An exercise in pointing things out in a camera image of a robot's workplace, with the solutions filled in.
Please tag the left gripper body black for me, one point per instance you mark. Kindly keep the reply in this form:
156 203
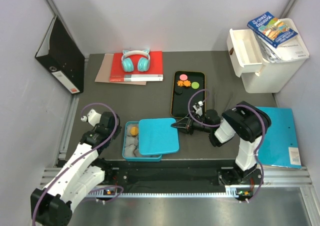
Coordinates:
118 131

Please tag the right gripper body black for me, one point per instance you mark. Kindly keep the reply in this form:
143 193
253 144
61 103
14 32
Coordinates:
195 125

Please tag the orange round cookie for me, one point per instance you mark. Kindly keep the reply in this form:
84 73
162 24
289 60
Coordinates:
134 131

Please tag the teal tin lid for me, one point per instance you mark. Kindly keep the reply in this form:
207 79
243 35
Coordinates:
157 137

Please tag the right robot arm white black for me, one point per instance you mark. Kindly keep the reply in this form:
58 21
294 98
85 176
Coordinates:
246 121

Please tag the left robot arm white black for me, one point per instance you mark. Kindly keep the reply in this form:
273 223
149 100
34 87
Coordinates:
56 202

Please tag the teal cookie tin box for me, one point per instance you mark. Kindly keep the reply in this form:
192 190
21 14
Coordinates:
130 149

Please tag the black round cookie left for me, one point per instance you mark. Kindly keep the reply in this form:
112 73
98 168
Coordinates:
178 90

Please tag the green round cookie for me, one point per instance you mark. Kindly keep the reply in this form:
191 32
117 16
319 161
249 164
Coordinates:
195 85

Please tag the black cookie tray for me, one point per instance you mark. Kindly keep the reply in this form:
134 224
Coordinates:
179 103

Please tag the orange flower cookie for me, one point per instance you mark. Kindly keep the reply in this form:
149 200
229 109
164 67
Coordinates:
180 83
187 83

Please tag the pink round cookie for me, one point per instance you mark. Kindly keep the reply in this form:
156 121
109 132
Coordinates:
183 77

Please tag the brown cardboard folder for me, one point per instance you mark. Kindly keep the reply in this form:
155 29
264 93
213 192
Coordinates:
103 75

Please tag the red book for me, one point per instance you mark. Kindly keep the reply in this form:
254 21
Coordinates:
154 74

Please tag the white drawer unit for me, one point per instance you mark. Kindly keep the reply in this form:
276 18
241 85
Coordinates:
259 75

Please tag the teal cat ear headphones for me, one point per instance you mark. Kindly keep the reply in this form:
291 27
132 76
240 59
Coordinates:
135 59

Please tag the blue folder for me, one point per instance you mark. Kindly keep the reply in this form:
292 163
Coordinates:
280 145

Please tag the blue paperback book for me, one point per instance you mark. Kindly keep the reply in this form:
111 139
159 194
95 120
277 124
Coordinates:
271 29

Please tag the white booklet stack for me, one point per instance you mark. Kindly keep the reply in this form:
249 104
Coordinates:
289 51

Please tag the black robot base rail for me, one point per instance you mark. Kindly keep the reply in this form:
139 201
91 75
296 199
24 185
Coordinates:
176 176

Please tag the grey cable duct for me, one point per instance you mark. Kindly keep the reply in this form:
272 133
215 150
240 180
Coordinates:
228 192

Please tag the black ring binder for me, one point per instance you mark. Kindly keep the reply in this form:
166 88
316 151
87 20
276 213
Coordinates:
61 57

